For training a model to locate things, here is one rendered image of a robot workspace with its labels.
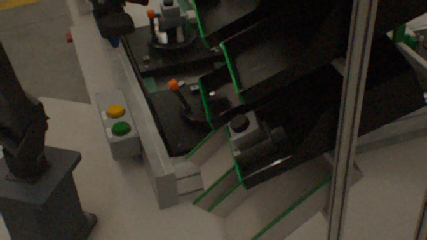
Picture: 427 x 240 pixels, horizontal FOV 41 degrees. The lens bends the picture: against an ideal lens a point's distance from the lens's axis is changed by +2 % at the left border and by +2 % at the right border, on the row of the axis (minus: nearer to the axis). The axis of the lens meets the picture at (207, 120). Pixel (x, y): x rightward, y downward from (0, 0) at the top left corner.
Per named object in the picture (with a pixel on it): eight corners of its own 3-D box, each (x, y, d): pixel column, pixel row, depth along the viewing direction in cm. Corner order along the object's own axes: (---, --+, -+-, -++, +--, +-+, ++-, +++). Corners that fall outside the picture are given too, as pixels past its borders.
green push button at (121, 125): (115, 140, 132) (114, 133, 131) (112, 129, 135) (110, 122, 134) (131, 135, 133) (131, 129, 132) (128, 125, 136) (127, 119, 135)
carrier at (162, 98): (173, 159, 126) (168, 115, 118) (149, 100, 144) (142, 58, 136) (274, 133, 131) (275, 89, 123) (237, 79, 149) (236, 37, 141)
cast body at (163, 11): (161, 30, 156) (159, 6, 152) (157, 22, 159) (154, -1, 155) (190, 23, 158) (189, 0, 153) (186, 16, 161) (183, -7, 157)
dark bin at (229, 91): (213, 131, 96) (192, 101, 92) (203, 87, 106) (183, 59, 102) (369, 52, 91) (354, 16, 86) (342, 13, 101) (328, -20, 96)
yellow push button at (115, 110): (109, 122, 137) (108, 115, 136) (106, 112, 140) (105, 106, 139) (126, 118, 138) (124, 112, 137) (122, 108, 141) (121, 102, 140)
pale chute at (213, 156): (210, 213, 108) (192, 204, 106) (200, 166, 118) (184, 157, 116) (318, 119, 97) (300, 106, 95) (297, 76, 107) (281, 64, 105)
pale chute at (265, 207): (237, 277, 97) (218, 268, 95) (224, 218, 107) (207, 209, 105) (365, 176, 86) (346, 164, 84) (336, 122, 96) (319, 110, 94)
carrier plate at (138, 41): (142, 78, 151) (140, 72, 150) (123, 35, 169) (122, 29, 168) (226, 59, 156) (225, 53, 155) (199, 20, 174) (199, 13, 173)
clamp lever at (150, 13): (150, 38, 158) (147, 13, 153) (149, 34, 159) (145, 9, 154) (163, 35, 158) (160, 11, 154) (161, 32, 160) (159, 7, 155)
